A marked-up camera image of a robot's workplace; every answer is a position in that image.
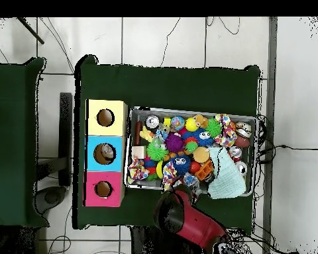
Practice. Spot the black upright stand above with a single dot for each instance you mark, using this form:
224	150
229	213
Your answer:
65	137

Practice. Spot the wooden three-hole box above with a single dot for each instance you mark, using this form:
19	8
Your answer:
114	164

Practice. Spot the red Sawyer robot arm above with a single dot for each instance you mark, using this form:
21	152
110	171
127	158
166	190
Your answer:
198	225

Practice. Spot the clear plastic bottle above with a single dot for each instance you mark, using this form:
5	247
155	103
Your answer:
107	152
192	182

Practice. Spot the orange plastic block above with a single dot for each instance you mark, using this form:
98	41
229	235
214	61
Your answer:
204	170

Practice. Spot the polka-dot colourful cloth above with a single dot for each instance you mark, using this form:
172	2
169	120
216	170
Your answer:
226	132
169	174

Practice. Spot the black rod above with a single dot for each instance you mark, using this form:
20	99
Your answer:
31	31

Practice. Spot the clear bottle with blue label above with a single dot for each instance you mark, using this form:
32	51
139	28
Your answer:
161	133

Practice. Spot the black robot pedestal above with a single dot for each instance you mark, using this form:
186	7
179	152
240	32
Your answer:
143	243

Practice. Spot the silver drink can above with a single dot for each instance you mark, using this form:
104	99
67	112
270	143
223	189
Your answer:
152	121

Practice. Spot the purple spiky rubber toy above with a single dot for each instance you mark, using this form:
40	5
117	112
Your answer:
174	143

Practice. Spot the mint waffle cloth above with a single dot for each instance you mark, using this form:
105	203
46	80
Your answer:
228	174

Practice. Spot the brown teddy bear plush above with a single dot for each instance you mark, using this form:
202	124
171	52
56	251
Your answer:
202	121

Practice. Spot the dark green tablecloth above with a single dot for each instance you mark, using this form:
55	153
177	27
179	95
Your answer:
175	87

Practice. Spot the globe print ball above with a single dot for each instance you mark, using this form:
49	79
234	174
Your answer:
177	123

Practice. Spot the metal mesh bin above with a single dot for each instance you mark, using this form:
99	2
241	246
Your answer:
140	112

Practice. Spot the grey rounded base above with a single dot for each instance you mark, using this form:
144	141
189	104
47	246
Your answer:
51	197

